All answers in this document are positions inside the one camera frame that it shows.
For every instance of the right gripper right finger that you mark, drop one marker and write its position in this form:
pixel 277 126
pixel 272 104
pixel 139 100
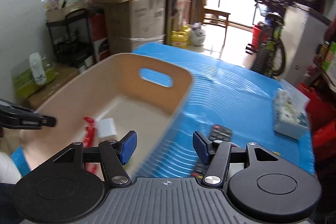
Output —
pixel 215 155

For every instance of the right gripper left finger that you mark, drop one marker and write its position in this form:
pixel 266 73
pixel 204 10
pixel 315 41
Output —
pixel 114 155

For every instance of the black tv remote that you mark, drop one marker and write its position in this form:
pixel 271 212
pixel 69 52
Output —
pixel 218 133

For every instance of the white usb charger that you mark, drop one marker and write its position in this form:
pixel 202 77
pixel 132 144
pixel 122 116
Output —
pixel 106 129

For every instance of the red toy figure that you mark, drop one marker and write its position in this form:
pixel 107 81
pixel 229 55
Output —
pixel 88 141

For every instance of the beige plastic storage bin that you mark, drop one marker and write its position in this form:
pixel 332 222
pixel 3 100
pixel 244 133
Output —
pixel 139 93

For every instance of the green plastic container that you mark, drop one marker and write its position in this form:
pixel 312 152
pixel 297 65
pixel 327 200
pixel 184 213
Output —
pixel 23 80

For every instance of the floor cardboard box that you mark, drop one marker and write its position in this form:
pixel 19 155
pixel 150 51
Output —
pixel 64 74

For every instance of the tissue box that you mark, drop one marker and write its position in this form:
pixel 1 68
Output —
pixel 287 119

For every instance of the black metal shelf cart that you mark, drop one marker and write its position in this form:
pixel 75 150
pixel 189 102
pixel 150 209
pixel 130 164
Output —
pixel 71 39

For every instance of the green black bicycle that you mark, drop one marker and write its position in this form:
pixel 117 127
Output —
pixel 270 59

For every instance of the red gift bag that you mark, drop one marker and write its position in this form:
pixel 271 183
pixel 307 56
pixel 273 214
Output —
pixel 321 116

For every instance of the yellow oil jug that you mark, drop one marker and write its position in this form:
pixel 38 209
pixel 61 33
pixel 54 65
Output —
pixel 181 39

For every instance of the red bucket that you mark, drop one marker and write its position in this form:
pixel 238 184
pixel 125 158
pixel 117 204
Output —
pixel 256 38

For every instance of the large stacked cardboard box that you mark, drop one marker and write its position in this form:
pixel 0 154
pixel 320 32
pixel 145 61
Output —
pixel 135 23

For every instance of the wooden chair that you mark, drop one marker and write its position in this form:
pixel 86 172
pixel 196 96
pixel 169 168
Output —
pixel 216 17

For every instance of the green white product box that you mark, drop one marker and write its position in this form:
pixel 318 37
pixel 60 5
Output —
pixel 329 56

